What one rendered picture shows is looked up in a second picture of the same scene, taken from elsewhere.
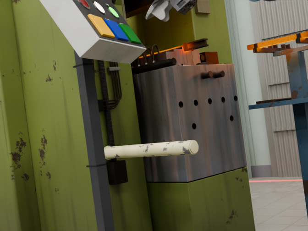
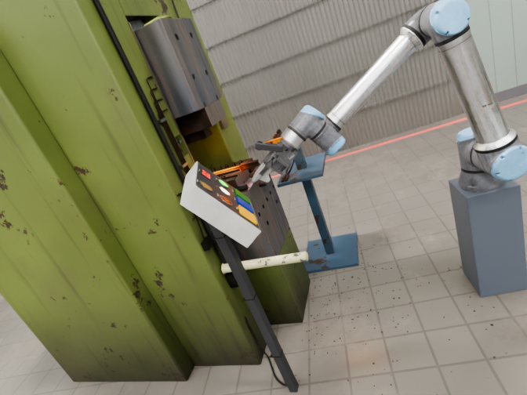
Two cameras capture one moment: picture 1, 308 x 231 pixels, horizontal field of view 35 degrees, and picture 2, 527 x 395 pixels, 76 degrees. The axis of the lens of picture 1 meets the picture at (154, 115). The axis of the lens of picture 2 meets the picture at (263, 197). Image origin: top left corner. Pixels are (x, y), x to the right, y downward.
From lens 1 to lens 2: 97 cm
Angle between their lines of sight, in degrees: 31
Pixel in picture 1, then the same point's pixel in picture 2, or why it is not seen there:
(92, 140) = (245, 284)
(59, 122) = (174, 260)
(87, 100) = (235, 260)
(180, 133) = (264, 233)
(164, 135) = not seen: hidden behind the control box
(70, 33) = (234, 233)
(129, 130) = not seen: hidden behind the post
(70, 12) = (230, 218)
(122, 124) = not seen: hidden behind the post
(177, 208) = (270, 277)
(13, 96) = (114, 251)
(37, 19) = (121, 187)
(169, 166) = (259, 254)
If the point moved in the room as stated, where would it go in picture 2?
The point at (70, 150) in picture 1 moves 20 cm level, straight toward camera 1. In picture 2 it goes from (192, 277) to (212, 289)
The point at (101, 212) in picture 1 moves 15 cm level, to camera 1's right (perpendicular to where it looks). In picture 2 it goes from (264, 324) to (291, 304)
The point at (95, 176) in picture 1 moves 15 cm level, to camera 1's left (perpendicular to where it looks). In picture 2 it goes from (253, 306) to (223, 327)
